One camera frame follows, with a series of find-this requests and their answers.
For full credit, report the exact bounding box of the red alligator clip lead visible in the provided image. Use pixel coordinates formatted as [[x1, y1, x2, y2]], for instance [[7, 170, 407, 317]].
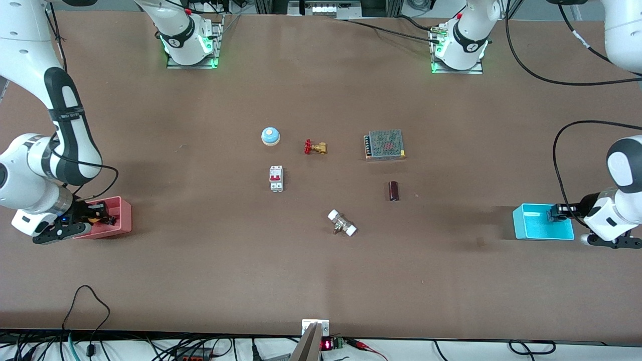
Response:
[[346, 339, 388, 361]]

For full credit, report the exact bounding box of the long black table cable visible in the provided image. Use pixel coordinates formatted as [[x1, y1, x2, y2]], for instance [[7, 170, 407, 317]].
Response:
[[339, 18, 444, 43]]

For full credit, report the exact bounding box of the black coiled cable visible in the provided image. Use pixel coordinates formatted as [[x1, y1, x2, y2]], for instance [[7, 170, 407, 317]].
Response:
[[509, 340, 557, 355]]

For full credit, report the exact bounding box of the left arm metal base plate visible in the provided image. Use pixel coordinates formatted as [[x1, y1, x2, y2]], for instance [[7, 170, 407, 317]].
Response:
[[431, 50, 484, 75]]

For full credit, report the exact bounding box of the pink plastic bin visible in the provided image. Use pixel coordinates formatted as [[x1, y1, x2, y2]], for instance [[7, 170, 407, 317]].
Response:
[[75, 196, 132, 239]]

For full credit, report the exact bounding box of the grey device with white lights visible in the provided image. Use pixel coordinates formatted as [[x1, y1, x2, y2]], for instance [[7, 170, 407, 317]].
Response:
[[287, 0, 363, 20]]

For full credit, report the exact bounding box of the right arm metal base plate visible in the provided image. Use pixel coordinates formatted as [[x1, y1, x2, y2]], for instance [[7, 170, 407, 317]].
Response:
[[167, 15, 224, 69]]

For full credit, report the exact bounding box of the cyan plastic bin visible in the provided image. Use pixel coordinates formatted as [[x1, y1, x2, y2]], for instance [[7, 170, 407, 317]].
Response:
[[512, 203, 575, 241]]

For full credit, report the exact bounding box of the metal fitting with white caps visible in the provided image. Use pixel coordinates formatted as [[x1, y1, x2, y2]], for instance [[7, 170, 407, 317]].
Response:
[[327, 209, 358, 237]]

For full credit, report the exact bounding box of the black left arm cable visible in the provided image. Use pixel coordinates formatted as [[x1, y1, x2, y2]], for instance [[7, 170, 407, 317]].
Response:
[[505, 0, 642, 221]]

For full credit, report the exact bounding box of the aluminium camera mount pole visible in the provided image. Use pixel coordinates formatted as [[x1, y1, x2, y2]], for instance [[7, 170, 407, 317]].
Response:
[[290, 319, 330, 361]]

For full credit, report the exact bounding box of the metal mesh power supply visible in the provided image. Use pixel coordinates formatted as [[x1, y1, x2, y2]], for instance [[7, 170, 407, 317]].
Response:
[[364, 129, 406, 161]]

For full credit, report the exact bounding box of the black looped cable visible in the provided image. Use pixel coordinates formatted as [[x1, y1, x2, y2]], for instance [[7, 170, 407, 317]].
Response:
[[62, 285, 111, 357]]

